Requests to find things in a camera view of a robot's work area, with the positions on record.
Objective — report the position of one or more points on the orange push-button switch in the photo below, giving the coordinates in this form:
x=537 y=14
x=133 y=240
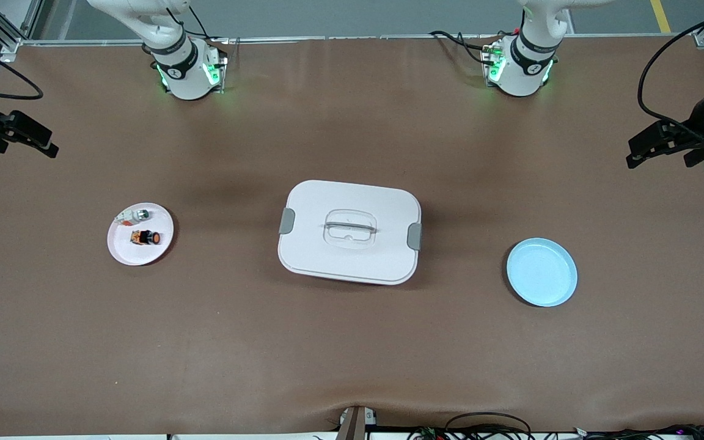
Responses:
x=153 y=238

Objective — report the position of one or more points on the light blue round plate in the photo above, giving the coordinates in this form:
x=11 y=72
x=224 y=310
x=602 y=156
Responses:
x=541 y=272

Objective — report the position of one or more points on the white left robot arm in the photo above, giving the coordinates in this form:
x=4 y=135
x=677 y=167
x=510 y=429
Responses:
x=526 y=67

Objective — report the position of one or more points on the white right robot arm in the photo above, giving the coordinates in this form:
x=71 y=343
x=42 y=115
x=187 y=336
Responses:
x=184 y=73

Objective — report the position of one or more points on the white lidded storage box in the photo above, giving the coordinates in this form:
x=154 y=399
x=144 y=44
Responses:
x=352 y=260

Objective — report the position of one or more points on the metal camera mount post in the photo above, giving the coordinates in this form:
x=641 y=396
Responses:
x=352 y=425

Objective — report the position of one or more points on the pink round plate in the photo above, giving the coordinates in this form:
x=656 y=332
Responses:
x=138 y=253

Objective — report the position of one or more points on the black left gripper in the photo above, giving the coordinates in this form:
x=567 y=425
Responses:
x=699 y=125

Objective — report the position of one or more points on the brown table mat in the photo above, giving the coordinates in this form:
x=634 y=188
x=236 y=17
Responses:
x=352 y=354

